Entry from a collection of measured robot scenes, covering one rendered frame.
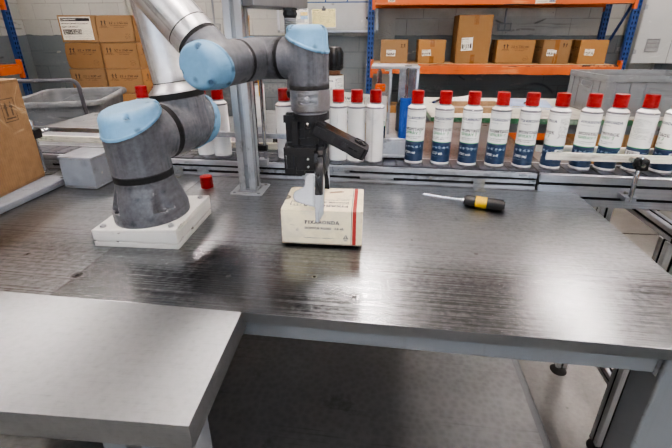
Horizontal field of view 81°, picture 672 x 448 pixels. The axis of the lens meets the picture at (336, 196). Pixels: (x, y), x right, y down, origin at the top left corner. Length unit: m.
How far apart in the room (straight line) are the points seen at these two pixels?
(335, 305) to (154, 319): 0.27
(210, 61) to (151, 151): 0.27
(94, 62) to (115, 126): 4.06
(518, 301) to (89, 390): 0.62
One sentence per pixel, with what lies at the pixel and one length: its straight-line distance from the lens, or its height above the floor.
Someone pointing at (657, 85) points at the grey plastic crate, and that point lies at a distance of 2.80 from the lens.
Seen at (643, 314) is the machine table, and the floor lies 0.83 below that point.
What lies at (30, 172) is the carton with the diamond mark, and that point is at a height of 0.88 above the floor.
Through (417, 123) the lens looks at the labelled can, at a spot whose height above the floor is 1.00.
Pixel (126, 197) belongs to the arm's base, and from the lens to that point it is 0.88.
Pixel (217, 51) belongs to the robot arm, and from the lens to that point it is 0.67.
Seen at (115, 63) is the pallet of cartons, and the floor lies 0.94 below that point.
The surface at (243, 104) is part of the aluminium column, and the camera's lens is 1.03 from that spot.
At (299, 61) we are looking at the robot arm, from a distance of 0.73.
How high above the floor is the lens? 1.23
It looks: 22 degrees down
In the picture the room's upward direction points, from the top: straight up
